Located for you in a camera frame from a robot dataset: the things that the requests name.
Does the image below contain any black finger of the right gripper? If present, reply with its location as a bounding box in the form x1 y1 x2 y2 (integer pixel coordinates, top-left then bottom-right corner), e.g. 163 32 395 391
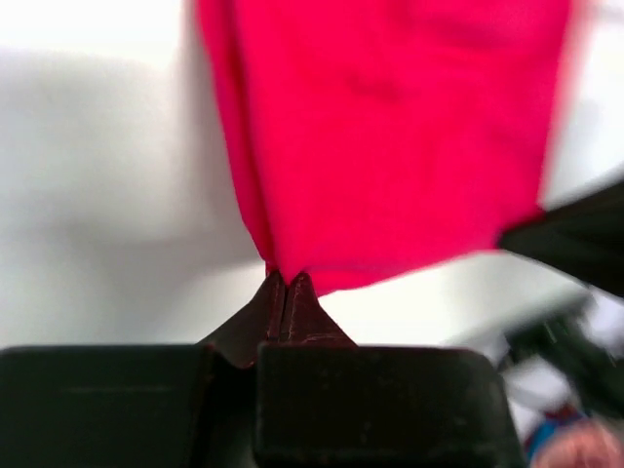
497 179 623 297

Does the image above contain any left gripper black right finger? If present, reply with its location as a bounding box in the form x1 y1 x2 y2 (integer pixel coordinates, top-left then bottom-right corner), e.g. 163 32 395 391
280 272 356 347

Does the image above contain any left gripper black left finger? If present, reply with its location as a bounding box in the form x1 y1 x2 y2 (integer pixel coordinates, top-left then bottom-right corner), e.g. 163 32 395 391
199 271 287 369

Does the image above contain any red t shirt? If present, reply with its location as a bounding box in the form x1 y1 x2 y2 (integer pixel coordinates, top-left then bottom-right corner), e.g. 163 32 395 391
196 1 584 294

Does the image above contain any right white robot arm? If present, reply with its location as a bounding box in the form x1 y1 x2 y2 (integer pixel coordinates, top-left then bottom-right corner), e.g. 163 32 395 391
499 179 623 417

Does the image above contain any colourful clutter off table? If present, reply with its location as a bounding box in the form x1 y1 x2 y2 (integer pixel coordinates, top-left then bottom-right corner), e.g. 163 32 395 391
525 403 623 468

